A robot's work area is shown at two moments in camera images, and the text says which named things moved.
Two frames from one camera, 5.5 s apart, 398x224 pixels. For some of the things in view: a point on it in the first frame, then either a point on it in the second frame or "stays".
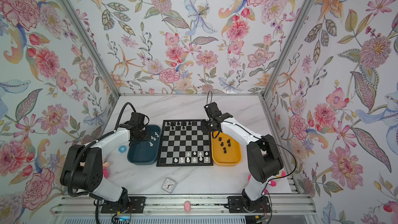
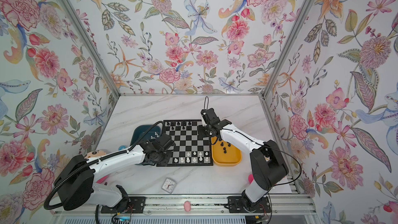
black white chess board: (183, 142) stays
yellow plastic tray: (225, 151) stays
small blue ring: (122, 149) stays
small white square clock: (169, 185) stays
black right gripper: (203, 125) -> (200, 128)
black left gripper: (147, 130) -> (169, 155)
